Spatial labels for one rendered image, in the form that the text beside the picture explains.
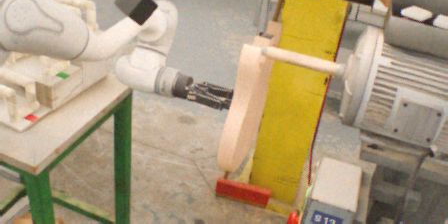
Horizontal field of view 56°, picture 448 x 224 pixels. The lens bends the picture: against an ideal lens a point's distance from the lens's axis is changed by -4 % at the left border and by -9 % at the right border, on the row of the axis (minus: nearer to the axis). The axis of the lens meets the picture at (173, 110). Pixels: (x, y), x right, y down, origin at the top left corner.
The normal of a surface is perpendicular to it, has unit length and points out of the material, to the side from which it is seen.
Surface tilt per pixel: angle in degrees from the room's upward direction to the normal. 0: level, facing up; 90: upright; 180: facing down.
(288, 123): 90
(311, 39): 90
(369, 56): 42
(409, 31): 90
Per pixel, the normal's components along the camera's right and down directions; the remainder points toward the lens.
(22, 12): -0.13, -0.05
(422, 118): -0.42, 0.46
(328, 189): 0.07, -0.85
